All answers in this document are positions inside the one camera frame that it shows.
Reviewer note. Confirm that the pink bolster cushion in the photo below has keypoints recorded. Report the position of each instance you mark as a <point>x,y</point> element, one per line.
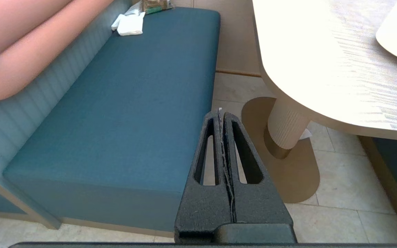
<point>22,44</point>

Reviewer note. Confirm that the white napkin pack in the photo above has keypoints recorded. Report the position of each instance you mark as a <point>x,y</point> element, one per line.
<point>130,24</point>

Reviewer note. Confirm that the ribbed table pedestal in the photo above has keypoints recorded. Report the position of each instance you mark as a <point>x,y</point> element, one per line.
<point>288,131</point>

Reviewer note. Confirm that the small white paper scrap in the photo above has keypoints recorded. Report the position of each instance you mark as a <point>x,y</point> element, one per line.
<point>306,134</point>

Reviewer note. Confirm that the clear dark snack bag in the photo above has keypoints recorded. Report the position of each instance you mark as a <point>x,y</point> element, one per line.
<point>155,6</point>

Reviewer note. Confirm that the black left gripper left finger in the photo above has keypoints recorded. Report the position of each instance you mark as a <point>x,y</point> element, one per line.
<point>202,206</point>

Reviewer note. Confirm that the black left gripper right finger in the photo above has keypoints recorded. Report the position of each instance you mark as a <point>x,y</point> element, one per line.
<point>257,203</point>

